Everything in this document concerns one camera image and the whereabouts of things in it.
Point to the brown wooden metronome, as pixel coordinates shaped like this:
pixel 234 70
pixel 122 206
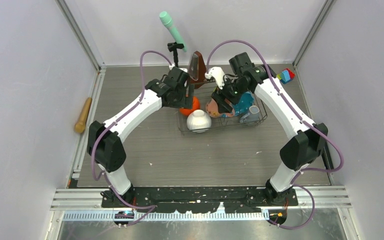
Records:
pixel 197 70

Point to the mint green microphone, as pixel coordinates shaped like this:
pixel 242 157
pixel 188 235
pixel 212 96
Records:
pixel 168 23

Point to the grey printed mug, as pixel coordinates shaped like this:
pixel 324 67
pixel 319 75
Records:
pixel 252 115

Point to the black handheld microphone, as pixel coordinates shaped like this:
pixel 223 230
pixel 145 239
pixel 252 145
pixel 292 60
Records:
pixel 326 157

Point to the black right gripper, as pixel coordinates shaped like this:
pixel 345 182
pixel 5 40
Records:
pixel 220 95

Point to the colourful toy block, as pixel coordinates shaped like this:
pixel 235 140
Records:
pixel 285 76

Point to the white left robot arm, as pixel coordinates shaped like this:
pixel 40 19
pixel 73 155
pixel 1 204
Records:
pixel 105 139

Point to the black wire dish rack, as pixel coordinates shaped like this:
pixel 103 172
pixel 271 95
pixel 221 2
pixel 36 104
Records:
pixel 204 95

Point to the blue dotted plate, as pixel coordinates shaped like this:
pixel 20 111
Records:
pixel 245 102

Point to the wooden rolling pin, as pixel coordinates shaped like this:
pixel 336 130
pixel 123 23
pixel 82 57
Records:
pixel 80 124

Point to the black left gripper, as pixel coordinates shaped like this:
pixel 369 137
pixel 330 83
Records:
pixel 186 102

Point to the orange bowl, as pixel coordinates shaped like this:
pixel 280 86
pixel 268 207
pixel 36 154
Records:
pixel 195 106

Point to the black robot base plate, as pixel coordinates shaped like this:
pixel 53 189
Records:
pixel 199 200

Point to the white bowl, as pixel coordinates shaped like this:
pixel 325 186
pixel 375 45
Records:
pixel 198 121

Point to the black microphone stand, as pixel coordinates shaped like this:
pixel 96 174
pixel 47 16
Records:
pixel 173 47

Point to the pink floral mug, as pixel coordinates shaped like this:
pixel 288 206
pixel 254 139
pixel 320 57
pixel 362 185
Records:
pixel 212 110

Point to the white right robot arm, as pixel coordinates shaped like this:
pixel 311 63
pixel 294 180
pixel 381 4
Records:
pixel 305 138

